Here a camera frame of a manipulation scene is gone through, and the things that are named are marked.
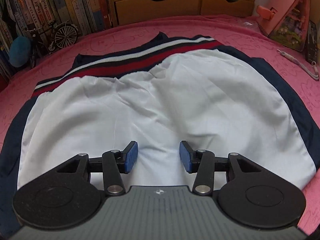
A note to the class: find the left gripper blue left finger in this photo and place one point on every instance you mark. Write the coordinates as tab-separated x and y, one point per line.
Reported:
115	163

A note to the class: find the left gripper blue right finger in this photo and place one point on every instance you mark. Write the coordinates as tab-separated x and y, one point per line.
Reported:
202	163

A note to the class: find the white navy zip jacket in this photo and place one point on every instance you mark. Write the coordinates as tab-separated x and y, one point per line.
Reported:
165	91

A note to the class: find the pink rabbit pattern mat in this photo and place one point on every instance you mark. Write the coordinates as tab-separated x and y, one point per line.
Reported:
242	34

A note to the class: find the miniature black bicycle model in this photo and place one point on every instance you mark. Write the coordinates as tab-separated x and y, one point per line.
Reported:
61	36

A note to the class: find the blue round ball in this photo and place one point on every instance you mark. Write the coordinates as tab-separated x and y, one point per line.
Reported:
19	52

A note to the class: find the wooden desktop drawer shelf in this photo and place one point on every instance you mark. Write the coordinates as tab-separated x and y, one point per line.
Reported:
125	12

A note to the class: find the pink house shaped box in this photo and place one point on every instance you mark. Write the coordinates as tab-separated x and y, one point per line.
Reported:
285	21

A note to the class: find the row of upright books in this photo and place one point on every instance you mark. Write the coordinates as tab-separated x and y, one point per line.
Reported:
90	16

